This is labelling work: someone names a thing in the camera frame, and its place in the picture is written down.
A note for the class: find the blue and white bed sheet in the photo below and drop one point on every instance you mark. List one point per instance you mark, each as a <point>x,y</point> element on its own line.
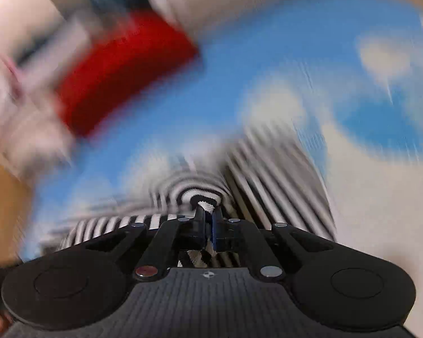
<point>268,60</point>

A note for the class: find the red knitted blanket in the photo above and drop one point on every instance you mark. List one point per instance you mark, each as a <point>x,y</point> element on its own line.
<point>120,74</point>

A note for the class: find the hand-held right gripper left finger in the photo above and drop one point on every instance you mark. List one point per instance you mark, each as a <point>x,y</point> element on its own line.
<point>199,220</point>

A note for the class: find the striped hooded top white vest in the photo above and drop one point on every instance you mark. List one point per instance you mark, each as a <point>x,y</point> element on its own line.
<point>261,176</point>

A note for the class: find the white fleece folded blanket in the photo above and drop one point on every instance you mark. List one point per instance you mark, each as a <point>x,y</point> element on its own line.
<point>28,126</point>

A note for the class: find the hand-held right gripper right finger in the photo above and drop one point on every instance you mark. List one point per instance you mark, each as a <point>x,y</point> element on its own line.
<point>216,225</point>

